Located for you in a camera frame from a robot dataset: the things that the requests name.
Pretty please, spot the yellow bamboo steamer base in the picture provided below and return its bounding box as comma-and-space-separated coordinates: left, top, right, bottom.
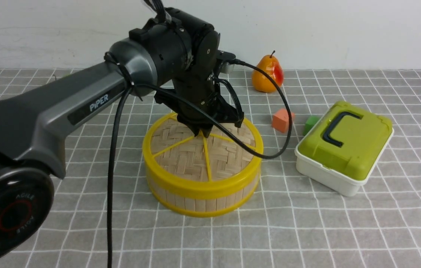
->
147, 173, 260, 217

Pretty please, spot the orange toy pear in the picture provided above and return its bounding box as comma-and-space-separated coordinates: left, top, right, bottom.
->
252, 51, 284, 93

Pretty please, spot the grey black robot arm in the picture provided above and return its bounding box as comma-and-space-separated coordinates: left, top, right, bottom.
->
0, 7, 243, 258

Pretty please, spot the yellow woven steamer lid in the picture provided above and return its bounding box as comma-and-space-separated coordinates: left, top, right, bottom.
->
142, 113, 262, 200

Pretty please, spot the green lidded white box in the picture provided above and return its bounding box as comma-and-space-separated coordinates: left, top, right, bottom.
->
295, 100, 394, 197

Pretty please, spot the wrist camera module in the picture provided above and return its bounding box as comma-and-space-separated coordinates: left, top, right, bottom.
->
213, 50, 236, 76

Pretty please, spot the grey checked tablecloth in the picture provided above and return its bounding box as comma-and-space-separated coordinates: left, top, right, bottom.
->
0, 68, 421, 268

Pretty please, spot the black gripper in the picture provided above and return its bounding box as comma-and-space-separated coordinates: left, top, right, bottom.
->
154, 71, 244, 138

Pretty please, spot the green cube block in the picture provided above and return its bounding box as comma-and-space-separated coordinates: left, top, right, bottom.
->
303, 115, 320, 136

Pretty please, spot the orange cube block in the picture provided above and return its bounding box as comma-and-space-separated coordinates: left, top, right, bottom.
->
271, 108, 296, 133

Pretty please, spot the black cable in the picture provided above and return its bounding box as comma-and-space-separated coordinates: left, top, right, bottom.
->
107, 59, 293, 268

